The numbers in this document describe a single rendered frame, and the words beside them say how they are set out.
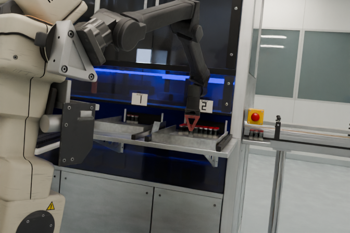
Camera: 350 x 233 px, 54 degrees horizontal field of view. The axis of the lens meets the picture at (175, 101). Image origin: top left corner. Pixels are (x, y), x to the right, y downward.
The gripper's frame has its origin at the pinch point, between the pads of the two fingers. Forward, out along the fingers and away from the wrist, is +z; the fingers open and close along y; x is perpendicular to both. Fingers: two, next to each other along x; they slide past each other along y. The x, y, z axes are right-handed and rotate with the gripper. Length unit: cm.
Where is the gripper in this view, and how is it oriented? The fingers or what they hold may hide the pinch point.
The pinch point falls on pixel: (190, 128)
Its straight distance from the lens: 156.4
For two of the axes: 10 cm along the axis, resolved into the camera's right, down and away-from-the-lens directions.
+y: 0.3, -0.7, 10.0
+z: -0.9, 9.9, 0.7
